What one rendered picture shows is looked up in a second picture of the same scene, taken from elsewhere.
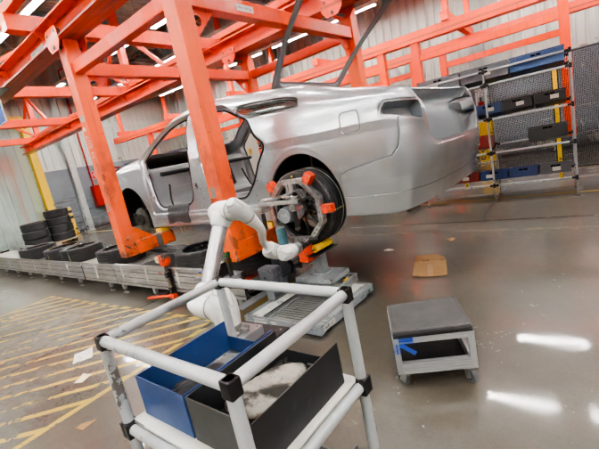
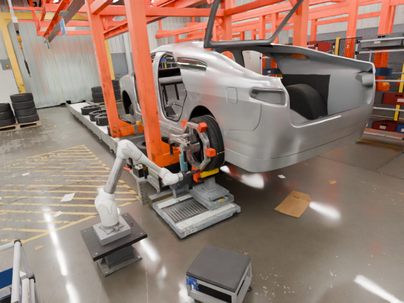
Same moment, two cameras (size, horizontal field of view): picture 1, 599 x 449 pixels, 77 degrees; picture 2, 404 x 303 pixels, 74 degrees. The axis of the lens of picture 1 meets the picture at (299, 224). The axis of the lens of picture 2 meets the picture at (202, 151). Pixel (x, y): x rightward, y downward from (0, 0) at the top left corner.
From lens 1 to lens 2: 1.22 m
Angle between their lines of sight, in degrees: 20
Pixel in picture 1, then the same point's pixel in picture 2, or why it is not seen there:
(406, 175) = (261, 148)
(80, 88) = (94, 24)
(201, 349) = not seen: outside the picture
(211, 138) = (144, 85)
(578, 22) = not seen: outside the picture
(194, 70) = (137, 36)
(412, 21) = not seen: outside the picture
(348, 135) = (229, 105)
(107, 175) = (106, 85)
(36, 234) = (98, 94)
